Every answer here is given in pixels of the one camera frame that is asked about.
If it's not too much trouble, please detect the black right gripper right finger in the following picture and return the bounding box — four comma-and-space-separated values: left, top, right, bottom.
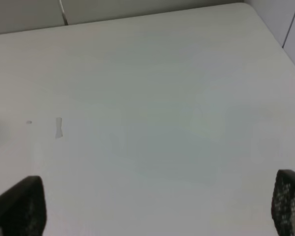
271, 170, 295, 236

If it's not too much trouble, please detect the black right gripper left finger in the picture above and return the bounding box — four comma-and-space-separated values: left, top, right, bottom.
0, 176, 47, 236

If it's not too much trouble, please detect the clear tape strip right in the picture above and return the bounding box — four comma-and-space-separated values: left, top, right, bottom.
55, 117, 63, 139

